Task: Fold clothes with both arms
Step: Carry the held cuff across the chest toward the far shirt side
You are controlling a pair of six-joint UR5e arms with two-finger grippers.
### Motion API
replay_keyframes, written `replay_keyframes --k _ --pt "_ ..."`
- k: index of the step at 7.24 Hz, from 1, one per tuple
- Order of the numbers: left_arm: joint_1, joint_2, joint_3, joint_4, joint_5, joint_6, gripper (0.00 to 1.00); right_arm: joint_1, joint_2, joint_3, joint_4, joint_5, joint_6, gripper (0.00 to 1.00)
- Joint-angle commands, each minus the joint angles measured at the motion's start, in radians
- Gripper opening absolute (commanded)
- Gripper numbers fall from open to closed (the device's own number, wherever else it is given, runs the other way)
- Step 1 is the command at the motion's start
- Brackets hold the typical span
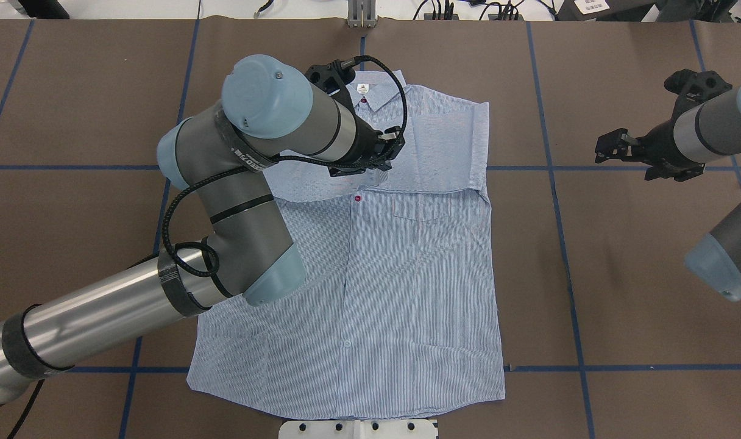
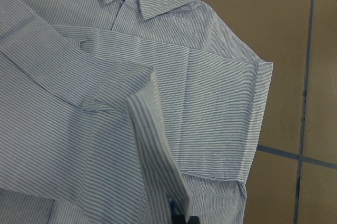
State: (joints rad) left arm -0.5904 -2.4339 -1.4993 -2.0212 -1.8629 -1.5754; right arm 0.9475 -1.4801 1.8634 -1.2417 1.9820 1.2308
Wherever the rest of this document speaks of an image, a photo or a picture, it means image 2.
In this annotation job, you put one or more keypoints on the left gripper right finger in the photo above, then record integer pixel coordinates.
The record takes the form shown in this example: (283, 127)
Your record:
(193, 218)

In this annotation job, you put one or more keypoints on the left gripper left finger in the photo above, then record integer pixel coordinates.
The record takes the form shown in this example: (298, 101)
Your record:
(176, 218)

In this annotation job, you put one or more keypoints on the light blue striped shirt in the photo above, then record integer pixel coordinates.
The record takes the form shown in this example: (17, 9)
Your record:
(112, 109)

